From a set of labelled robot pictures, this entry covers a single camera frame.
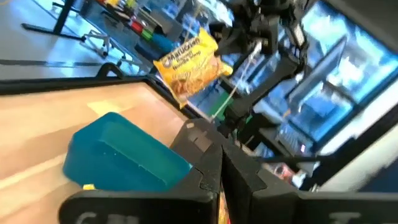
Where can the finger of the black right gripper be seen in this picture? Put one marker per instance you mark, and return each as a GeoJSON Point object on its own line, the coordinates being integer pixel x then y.
{"type": "Point", "coordinates": [228, 30]}
{"type": "Point", "coordinates": [236, 46]}

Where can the red storage box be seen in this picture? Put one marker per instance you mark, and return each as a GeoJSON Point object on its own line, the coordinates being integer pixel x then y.
{"type": "Point", "coordinates": [136, 26]}

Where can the teal plastic bin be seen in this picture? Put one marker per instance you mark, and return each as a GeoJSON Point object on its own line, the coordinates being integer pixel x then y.
{"type": "Point", "coordinates": [124, 155]}

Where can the green storage box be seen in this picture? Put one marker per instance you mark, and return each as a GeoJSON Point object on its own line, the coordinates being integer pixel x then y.
{"type": "Point", "coordinates": [147, 34]}

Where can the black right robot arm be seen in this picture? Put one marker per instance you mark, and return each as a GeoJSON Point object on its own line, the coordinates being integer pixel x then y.
{"type": "Point", "coordinates": [273, 77]}

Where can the yellow Maruchan noodle pack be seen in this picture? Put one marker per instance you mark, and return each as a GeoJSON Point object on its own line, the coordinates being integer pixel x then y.
{"type": "Point", "coordinates": [189, 65]}

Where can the white office chair base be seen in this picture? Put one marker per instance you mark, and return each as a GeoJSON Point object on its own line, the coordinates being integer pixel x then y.
{"type": "Point", "coordinates": [102, 39]}

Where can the black desk leg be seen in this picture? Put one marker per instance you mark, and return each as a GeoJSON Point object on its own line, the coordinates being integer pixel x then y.
{"type": "Point", "coordinates": [62, 18]}

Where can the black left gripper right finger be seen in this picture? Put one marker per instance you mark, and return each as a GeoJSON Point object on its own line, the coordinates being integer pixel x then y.
{"type": "Point", "coordinates": [245, 199]}

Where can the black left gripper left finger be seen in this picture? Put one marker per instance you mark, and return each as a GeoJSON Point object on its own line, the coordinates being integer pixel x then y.
{"type": "Point", "coordinates": [205, 186]}

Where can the blue storage box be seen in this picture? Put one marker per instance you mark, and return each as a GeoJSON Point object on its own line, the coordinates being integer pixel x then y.
{"type": "Point", "coordinates": [161, 45]}

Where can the black bracket bar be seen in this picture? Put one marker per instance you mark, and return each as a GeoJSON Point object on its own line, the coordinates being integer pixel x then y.
{"type": "Point", "coordinates": [109, 67]}

